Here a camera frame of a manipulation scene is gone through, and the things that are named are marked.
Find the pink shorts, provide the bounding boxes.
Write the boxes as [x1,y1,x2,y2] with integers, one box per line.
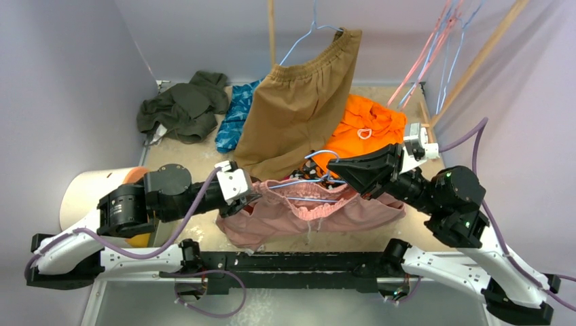
[215,179,406,251]

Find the light blue wire hanger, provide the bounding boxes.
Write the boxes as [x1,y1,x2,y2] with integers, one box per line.
[270,149,346,202]

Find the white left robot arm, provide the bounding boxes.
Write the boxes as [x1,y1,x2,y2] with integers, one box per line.
[24,161,258,290]

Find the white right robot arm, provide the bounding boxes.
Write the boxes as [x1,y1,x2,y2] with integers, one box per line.
[327,144,560,325]

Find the orange shorts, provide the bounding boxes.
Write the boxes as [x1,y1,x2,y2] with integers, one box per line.
[312,94,408,171]

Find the camouflage patterned shorts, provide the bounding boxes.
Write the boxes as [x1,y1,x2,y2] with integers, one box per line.
[287,160,337,189]

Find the blue patterned shorts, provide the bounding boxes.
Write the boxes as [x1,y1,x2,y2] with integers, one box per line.
[215,79,262,153]

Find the light blue hanger middle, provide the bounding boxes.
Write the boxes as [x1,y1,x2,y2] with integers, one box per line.
[388,1,464,111]

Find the dark green shorts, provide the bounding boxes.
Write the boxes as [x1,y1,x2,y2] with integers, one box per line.
[136,71,229,144]

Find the tan khaki shorts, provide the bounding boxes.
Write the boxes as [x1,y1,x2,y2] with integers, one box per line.
[234,29,363,180]

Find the light blue hanger holding shorts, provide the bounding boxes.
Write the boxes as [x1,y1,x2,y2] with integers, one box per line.
[279,0,344,66]

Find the white cylindrical bin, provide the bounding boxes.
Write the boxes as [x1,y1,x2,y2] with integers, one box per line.
[59,167,134,231]

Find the wooden clothes rack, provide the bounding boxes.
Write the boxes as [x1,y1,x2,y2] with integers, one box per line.
[267,0,532,145]

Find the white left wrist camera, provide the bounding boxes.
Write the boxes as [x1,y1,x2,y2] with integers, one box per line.
[214,160,253,204]

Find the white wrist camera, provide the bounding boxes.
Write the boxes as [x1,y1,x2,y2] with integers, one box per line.
[214,160,253,204]
[400,122,440,173]

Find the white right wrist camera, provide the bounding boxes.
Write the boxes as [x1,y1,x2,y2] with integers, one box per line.
[400,122,440,173]

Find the white pink shorts drawstring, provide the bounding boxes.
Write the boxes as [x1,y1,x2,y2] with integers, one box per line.
[306,218,323,242]

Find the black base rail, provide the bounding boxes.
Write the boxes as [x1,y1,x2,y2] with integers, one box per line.
[160,251,405,295]

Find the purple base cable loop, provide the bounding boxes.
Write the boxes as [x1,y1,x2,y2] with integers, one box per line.
[173,263,250,317]

